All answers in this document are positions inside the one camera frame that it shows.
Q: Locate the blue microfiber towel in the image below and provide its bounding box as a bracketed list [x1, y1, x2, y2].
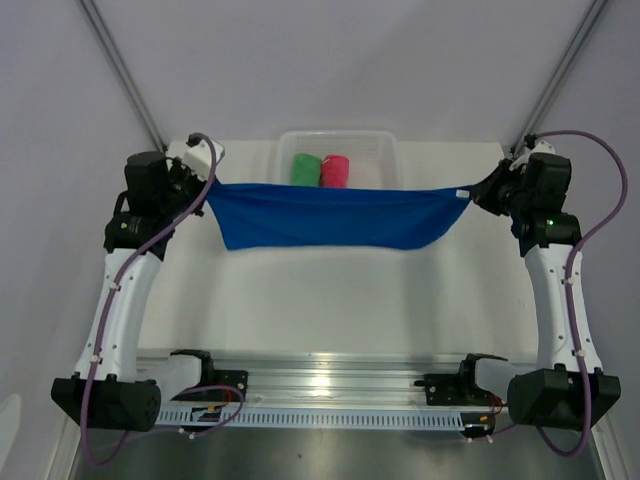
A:
[207, 183, 470, 251]

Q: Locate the green microfiber towel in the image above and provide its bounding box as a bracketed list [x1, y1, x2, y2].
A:
[290, 153, 322, 187]

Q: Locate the pink microfiber towel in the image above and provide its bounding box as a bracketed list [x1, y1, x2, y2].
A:
[320, 155, 350, 188]

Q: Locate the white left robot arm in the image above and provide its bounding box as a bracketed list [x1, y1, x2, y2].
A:
[51, 147, 217, 432]

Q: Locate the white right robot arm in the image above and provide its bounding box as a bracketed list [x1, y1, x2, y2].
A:
[470, 152, 621, 431]

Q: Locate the white plastic basket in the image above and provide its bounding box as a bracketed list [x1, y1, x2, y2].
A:
[268, 130, 403, 190]

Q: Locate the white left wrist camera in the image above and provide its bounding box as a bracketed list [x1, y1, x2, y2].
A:
[180, 134, 226, 178]

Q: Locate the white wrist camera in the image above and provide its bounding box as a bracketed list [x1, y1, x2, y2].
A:
[510, 134, 556, 170]
[180, 134, 226, 178]

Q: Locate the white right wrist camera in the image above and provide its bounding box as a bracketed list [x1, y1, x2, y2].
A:
[510, 134, 556, 170]

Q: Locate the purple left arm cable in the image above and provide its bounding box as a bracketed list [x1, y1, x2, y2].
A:
[79, 132, 247, 467]

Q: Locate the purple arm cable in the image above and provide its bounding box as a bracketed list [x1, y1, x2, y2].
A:
[462, 129, 629, 457]
[79, 132, 247, 467]

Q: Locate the aluminium frame post right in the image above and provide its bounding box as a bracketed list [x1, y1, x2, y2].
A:
[506, 0, 613, 157]

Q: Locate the aluminium frame post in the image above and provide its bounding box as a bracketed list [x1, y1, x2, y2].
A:
[506, 0, 613, 157]
[76, 0, 167, 151]

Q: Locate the aluminium frame post left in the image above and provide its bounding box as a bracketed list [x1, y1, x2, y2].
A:
[76, 0, 167, 151]

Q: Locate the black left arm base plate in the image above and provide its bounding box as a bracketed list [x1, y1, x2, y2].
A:
[170, 349, 249, 403]

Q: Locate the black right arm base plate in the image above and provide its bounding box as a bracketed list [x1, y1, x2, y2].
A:
[413, 353, 507, 407]

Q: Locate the aluminium front rail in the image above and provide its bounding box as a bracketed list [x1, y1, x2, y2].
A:
[134, 349, 541, 412]

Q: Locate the white slotted cable duct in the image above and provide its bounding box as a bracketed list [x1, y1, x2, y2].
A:
[156, 405, 495, 432]

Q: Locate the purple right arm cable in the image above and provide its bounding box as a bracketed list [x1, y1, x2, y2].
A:
[462, 129, 629, 457]

